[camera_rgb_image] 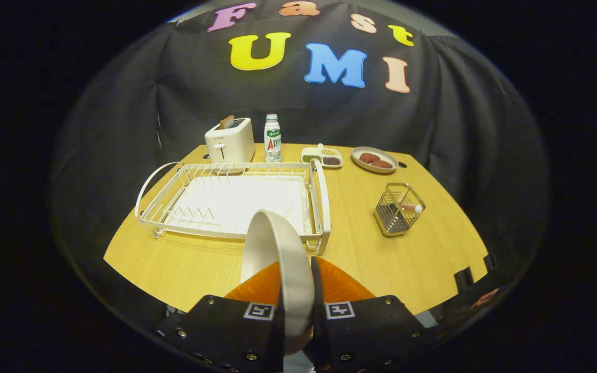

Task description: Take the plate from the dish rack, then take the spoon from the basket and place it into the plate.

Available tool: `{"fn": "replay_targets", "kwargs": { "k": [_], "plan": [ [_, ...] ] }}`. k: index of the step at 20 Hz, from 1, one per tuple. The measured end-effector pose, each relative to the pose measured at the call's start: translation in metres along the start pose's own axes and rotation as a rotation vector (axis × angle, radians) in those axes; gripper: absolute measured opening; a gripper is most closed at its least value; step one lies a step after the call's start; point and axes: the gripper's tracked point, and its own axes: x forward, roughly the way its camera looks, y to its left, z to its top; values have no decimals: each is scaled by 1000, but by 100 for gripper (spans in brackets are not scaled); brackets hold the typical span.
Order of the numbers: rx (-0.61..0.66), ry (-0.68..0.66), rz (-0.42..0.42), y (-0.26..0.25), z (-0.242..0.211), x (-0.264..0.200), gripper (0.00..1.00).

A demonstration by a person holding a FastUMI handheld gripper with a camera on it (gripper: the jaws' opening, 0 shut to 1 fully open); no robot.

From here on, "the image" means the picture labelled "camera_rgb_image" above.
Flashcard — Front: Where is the white toaster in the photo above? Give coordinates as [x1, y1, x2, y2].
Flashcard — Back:
[205, 117, 255, 174]

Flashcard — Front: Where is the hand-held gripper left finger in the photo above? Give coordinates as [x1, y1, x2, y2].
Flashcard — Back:
[156, 262, 285, 373]

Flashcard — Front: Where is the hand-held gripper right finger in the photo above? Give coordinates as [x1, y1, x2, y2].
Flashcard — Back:
[306, 256, 436, 373]

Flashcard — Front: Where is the white bottle green cap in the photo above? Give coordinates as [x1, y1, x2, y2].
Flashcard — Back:
[264, 114, 282, 163]

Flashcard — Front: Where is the metal wire basket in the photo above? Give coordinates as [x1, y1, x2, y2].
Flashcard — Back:
[374, 182, 427, 238]

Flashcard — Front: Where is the white divided dish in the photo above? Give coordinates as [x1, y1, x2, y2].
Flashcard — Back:
[301, 144, 344, 169]

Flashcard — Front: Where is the black backdrop cloth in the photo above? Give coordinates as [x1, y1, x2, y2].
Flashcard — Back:
[50, 0, 550, 332]

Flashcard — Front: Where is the red striped handle spoon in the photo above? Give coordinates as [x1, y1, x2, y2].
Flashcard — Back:
[389, 204, 423, 218]

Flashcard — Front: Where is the white drip tray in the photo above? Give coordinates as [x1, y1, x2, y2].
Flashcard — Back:
[166, 174, 312, 237]

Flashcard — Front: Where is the grey plate with patties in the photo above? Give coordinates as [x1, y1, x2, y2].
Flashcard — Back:
[351, 147, 399, 174]

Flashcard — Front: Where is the white round plate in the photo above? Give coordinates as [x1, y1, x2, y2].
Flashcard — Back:
[240, 209, 316, 356]

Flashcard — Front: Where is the white wire dish rack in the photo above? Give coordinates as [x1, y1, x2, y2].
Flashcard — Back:
[134, 159, 332, 255]

